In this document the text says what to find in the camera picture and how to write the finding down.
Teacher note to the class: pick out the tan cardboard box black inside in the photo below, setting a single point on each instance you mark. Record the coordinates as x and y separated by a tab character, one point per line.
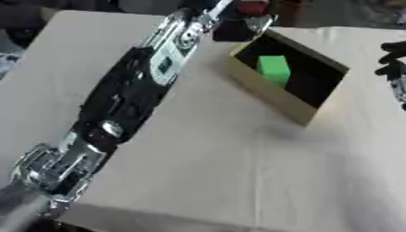
275	93

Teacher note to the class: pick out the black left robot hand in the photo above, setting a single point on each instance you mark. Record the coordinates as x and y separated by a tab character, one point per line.
233	30

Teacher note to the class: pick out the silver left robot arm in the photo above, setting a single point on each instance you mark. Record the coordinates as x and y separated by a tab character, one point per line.
127	90

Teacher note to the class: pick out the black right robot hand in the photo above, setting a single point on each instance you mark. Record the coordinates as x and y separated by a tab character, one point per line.
394	53

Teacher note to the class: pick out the red block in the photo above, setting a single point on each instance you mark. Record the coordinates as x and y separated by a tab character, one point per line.
251	6

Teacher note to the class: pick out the green block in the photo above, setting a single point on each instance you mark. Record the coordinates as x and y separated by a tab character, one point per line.
274	68

